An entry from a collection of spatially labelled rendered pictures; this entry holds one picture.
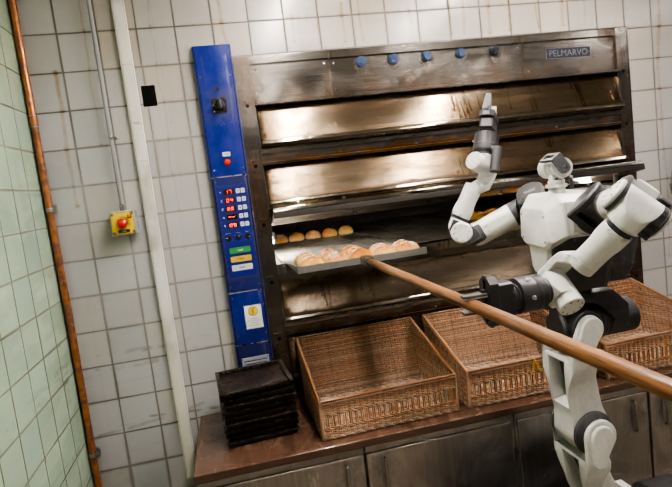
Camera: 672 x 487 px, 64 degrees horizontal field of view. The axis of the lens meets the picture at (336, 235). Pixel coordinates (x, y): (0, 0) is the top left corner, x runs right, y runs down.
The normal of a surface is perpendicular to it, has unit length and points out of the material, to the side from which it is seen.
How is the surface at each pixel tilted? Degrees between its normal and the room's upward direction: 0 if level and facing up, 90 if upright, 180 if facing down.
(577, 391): 90
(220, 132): 90
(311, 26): 90
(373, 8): 90
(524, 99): 70
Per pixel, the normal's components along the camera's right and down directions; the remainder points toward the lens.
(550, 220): -0.67, 0.07
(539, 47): 0.20, 0.08
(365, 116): 0.15, -0.26
